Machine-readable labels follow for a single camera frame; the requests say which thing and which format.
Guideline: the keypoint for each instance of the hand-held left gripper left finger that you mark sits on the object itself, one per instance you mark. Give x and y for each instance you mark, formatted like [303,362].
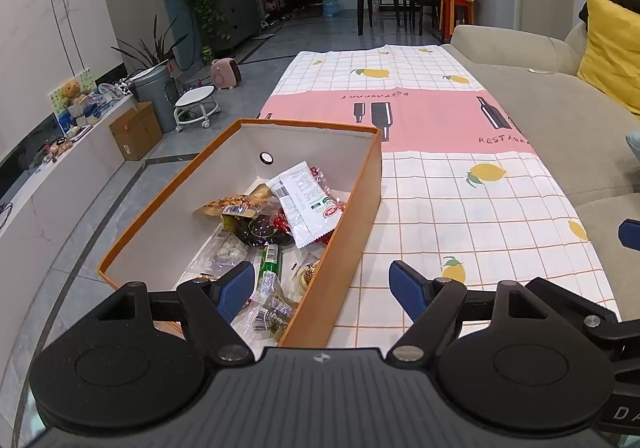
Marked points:
[237,290]

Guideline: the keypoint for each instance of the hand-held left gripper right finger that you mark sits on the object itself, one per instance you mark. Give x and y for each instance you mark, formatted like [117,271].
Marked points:
[407,288]

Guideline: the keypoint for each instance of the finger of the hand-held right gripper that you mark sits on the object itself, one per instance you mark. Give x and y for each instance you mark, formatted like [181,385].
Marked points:
[595,323]
[631,233]

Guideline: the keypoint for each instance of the clear crinkled snack packet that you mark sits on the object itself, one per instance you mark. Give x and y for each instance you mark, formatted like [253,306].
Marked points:
[270,313]

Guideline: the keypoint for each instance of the clear packet of white balls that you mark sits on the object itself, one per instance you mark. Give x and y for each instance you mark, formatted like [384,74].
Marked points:
[227,250]

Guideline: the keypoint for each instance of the green sausage packet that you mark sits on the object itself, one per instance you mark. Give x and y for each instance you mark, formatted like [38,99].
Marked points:
[270,263]

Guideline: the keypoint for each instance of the dark snack packet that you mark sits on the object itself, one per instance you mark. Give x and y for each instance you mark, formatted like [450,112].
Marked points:
[255,230]

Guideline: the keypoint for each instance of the clear chocolate snack packet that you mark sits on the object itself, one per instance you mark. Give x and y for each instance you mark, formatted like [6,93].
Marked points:
[306,273]

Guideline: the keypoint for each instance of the large red snack packet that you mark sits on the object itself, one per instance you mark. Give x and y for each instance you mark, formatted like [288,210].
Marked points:
[282,223]

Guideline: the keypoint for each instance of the orange cardboard box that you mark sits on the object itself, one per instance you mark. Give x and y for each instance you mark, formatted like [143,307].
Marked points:
[340,238]

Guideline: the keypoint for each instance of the peanut snack packet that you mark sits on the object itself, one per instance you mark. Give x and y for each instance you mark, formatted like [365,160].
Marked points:
[235,203]

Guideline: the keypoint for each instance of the white snack packet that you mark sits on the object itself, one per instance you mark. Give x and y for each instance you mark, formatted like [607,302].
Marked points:
[305,198]

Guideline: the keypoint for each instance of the light blue cushion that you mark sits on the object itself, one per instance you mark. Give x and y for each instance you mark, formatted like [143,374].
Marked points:
[634,144]

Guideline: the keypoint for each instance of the pink white printed tablecloth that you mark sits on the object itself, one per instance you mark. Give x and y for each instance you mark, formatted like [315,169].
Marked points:
[450,208]

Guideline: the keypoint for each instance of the beige sofa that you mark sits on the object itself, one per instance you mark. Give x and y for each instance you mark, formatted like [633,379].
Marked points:
[550,93]

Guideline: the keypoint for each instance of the yellow cushion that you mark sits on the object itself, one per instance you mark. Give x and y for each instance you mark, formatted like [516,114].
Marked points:
[615,53]

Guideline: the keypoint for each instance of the brown cardboard box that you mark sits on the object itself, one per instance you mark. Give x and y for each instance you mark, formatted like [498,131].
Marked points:
[135,131]

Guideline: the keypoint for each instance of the white rolling stool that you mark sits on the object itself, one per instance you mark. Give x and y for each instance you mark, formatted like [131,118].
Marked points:
[197,98]

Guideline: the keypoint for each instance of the white marble cabinet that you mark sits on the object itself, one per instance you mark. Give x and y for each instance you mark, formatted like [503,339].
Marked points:
[60,178]

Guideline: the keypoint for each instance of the grey trash can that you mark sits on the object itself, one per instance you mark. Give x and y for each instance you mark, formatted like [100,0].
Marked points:
[150,98]

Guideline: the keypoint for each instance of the pink heater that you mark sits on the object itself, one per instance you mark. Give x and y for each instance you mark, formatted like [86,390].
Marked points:
[225,73]

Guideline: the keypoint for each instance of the row of small figurines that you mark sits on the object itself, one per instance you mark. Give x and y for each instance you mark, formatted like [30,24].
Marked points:
[55,146]

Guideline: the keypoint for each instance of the blue white porcelain set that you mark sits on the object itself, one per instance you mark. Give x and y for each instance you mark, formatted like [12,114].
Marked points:
[105,98]

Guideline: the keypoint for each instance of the teddy bear picture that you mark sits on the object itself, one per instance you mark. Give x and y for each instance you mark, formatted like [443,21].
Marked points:
[72,98]

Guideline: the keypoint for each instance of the long-leaf potted plant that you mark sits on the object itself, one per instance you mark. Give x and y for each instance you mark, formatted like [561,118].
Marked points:
[150,48]

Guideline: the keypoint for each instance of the television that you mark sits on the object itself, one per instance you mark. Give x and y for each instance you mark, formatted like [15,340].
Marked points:
[12,163]

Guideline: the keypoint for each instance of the dark grey dresser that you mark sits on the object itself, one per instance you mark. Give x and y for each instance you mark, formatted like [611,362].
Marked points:
[237,8]

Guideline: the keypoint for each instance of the orange stool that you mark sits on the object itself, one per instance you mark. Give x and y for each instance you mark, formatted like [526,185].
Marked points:
[457,3]

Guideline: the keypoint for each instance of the blue water bottle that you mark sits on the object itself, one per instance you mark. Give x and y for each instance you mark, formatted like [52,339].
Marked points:
[331,4]

